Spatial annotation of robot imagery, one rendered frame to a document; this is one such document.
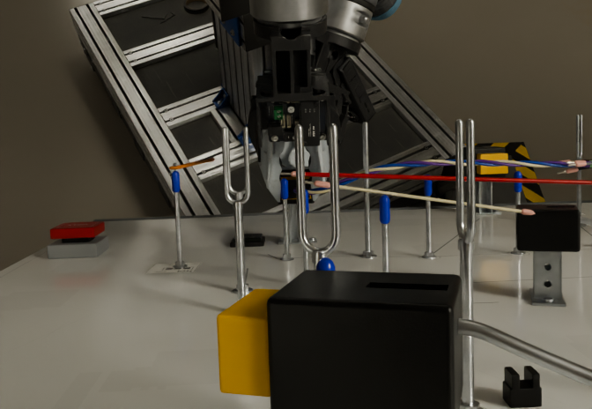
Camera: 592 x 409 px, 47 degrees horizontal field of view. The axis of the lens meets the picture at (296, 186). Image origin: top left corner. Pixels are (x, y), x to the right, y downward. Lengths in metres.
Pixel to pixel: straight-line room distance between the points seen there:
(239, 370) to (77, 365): 0.24
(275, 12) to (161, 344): 0.32
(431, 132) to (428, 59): 0.67
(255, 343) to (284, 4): 0.45
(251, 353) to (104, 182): 2.14
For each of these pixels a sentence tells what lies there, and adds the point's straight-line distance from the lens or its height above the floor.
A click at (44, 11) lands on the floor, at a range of 3.13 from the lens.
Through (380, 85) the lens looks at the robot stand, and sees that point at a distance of 2.26.
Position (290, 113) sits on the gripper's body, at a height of 1.27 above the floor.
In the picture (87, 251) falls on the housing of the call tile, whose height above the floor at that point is 1.09.
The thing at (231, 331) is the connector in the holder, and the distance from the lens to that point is 0.22.
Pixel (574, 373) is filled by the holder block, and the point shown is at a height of 1.54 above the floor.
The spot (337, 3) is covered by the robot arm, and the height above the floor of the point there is 1.22.
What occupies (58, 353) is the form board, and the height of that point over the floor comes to 1.32.
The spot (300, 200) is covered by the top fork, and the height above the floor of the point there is 1.50.
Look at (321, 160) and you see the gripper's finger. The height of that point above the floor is 1.20.
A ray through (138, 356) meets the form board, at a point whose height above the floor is 1.33.
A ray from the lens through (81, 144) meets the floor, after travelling 2.49.
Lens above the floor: 1.73
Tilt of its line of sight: 51 degrees down
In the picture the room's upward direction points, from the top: straight up
